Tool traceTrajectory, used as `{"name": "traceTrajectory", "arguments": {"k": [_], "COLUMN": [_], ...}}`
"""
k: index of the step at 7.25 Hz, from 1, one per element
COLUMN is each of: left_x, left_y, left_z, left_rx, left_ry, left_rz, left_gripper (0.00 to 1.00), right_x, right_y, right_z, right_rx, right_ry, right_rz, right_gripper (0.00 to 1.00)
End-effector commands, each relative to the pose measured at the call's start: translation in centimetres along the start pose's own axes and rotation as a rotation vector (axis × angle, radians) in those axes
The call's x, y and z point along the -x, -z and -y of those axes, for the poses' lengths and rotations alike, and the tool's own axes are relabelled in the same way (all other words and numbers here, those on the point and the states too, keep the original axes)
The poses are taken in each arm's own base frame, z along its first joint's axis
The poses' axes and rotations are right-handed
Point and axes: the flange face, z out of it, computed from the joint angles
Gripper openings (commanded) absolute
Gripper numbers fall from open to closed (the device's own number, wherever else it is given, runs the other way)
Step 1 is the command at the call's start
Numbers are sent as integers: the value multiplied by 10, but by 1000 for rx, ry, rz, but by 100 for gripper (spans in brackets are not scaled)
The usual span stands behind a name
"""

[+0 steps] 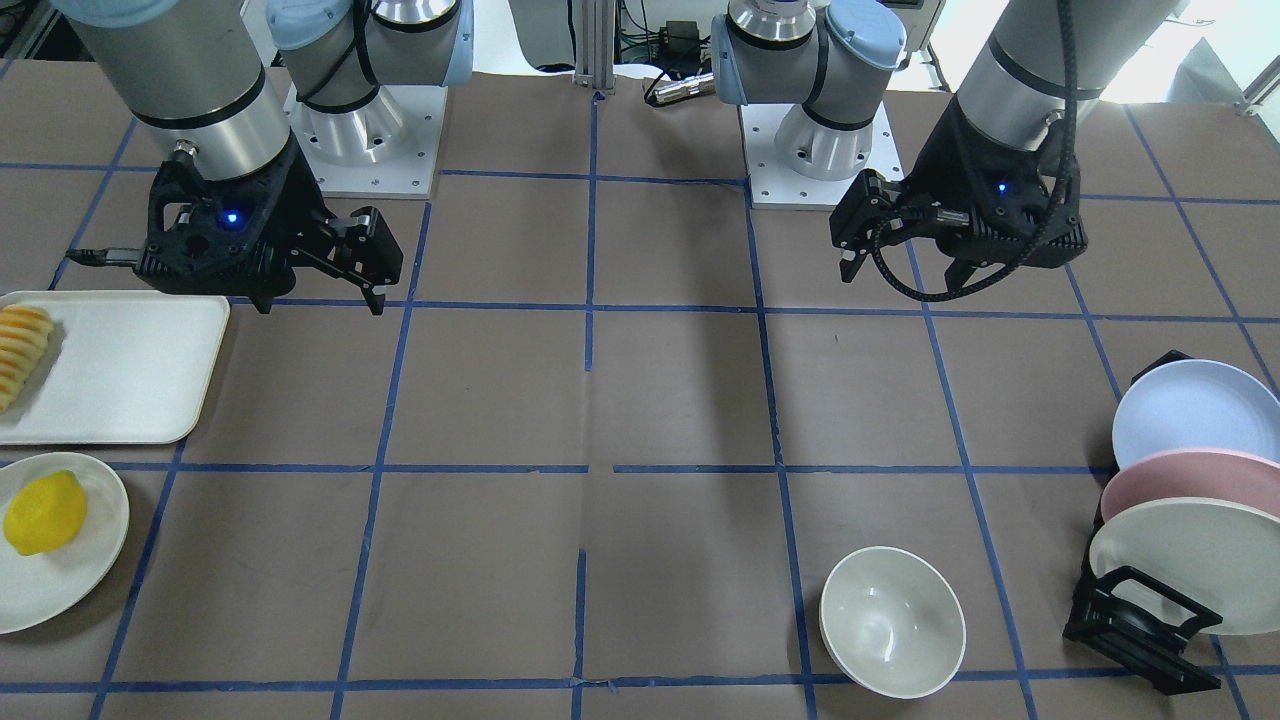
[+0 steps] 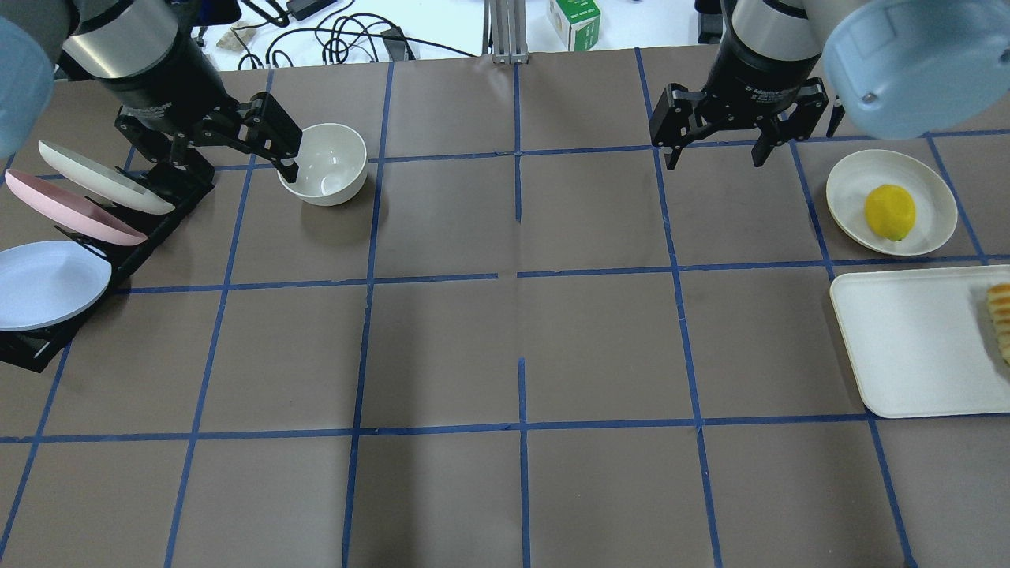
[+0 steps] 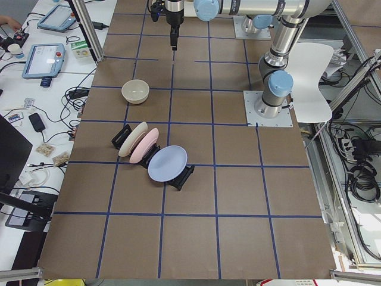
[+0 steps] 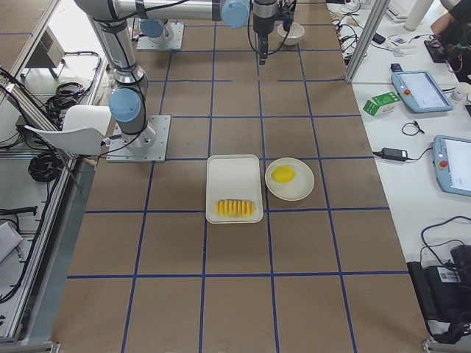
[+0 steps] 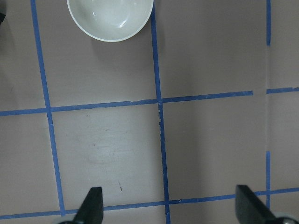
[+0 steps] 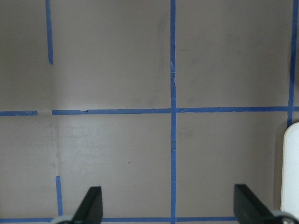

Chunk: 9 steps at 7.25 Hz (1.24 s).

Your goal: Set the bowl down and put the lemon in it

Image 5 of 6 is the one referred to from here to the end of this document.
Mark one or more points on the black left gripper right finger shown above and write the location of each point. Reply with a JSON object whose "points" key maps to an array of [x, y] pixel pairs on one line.
{"points": [[249, 209]]}

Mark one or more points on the small white ceramic bowl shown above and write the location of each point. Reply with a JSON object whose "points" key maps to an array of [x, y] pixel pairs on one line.
{"points": [[110, 20]]}

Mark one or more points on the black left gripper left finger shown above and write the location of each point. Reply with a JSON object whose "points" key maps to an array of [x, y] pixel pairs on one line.
{"points": [[91, 210]]}

